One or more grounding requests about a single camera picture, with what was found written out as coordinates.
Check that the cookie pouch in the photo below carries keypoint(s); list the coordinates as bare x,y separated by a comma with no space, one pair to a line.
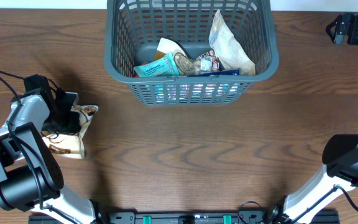
227,48
71,145
205,63

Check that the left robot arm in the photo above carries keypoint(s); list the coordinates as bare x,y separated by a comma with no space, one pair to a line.
41,122

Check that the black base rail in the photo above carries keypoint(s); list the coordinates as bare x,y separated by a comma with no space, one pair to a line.
250,216

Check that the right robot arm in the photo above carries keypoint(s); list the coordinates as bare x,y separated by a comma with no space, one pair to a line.
339,173

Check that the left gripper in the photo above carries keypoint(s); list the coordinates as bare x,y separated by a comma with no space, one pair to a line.
73,124

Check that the tissue pack bundle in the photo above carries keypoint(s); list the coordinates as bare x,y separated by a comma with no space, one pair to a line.
195,93

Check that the teal snack bag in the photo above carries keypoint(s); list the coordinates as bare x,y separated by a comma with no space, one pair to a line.
164,66

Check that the grey plastic basket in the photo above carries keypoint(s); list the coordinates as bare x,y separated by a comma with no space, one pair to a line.
190,52

